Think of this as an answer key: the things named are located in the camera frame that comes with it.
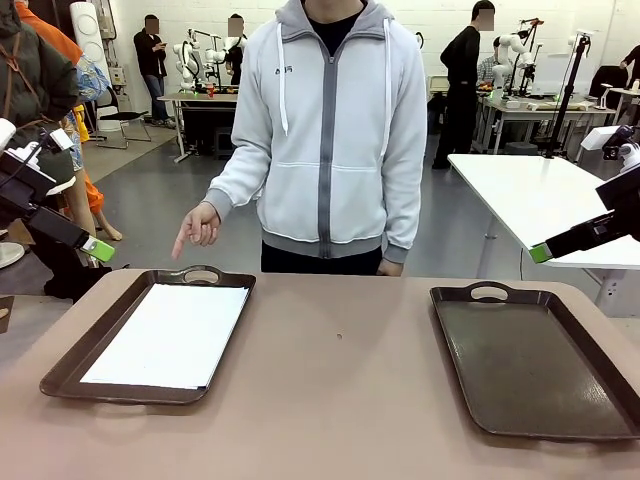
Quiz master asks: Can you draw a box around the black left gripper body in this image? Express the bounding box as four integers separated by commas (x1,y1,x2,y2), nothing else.
0,154,57,216

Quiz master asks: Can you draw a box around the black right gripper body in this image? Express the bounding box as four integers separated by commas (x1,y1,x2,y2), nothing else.
595,172,640,214

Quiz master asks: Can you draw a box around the white A4 paper sheet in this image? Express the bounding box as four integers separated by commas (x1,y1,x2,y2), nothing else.
79,282,251,390

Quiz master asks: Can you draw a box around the person's right forearm white sleeve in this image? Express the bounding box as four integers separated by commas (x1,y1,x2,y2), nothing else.
202,144,269,221

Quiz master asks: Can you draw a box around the person's left forearm white sleeve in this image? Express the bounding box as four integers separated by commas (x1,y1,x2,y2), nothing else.
382,159,427,265

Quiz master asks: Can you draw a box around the person's right hand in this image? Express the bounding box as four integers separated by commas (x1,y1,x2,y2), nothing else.
170,203,222,261

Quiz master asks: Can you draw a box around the white side table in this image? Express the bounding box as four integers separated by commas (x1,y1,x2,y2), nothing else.
447,153,640,317

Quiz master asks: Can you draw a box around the long grey background table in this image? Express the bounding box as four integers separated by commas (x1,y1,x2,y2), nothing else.
469,94,619,155

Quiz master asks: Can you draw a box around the black metal chair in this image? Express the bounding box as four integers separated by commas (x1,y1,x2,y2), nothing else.
94,87,152,150

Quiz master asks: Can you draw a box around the orange clad mannequin figure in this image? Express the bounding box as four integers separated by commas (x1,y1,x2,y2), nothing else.
14,0,124,242

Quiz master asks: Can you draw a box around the dark brown serving tray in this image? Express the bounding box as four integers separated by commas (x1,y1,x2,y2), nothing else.
429,281,640,442
39,264,257,406

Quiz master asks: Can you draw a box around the tall white air conditioner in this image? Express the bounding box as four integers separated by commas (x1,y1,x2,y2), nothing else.
68,0,109,76

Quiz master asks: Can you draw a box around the bystander in black with phone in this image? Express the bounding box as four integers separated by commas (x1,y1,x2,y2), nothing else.
132,13,169,126

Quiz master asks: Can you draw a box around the grey plastic stool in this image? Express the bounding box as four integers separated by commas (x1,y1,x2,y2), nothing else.
213,127,236,160

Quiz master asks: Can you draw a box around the bystander in plaid shirt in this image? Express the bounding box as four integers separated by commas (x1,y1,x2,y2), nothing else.
477,49,501,90

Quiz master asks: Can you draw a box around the grey background work table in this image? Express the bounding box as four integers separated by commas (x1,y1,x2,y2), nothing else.
157,92,239,164

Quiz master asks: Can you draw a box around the tall bystander in black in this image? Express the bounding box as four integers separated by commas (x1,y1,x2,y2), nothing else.
432,0,496,170

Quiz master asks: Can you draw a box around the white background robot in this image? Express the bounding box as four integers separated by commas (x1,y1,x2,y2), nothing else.
202,34,236,84
172,29,202,95

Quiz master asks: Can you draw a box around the bystander behind white robots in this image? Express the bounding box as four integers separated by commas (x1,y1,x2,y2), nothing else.
225,13,247,86

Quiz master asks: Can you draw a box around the person in white hoodie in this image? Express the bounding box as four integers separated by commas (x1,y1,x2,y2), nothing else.
202,0,429,276

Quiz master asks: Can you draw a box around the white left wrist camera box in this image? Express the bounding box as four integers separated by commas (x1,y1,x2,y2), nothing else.
48,128,76,152

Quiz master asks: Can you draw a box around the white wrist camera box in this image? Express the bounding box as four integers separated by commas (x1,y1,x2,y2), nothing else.
581,125,623,151
48,128,76,152

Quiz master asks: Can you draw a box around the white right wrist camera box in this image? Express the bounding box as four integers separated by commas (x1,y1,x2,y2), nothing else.
581,125,623,151

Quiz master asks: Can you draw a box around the black camera tripod stand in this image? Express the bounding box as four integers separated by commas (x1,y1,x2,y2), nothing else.
543,32,596,160

